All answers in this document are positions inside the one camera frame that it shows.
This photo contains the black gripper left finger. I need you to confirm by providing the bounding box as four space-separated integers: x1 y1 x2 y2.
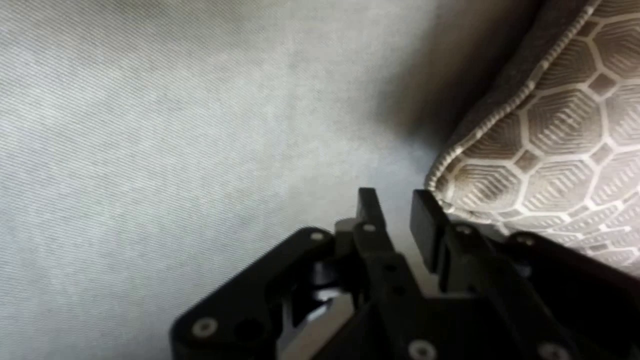
168 187 432 360

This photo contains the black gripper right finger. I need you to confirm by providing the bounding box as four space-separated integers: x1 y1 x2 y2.
408 188 640 360

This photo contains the honeycomb patterned pillow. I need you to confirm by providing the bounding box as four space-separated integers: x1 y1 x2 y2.
424 0 640 279

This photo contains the grey sofa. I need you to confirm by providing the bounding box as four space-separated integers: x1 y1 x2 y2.
0 0 640 360

